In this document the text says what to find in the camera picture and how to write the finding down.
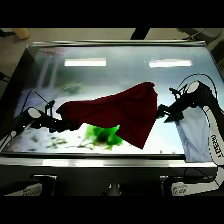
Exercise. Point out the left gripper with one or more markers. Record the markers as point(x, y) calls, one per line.
point(62, 125)

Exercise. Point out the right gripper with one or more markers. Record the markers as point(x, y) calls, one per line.
point(172, 109)

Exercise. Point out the dark red garment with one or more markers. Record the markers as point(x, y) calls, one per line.
point(126, 110)

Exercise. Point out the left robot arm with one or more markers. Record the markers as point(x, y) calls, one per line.
point(24, 120)

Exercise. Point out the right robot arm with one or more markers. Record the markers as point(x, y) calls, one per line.
point(208, 100)

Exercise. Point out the light blue garment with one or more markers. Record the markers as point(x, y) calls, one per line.
point(195, 136)

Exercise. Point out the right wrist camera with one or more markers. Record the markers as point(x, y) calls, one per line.
point(174, 92)

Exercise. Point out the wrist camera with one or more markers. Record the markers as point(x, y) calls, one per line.
point(174, 92)
point(50, 106)

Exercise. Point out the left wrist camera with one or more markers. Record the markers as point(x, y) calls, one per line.
point(50, 106)

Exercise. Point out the silver frame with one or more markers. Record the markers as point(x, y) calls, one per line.
point(100, 163)

